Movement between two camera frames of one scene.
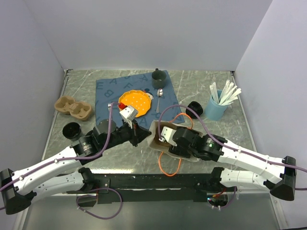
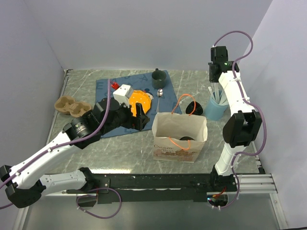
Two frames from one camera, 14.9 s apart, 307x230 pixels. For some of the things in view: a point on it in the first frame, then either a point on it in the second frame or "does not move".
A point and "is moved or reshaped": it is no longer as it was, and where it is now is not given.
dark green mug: x=158 y=79 does not move
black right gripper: x=178 y=150 -> x=211 y=78
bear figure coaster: x=147 y=91 does not move
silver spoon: x=159 y=93 does not move
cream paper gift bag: x=155 y=130 is moved or reshaped
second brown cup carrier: x=80 y=110 does not move
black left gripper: x=137 y=133 -> x=138 y=122
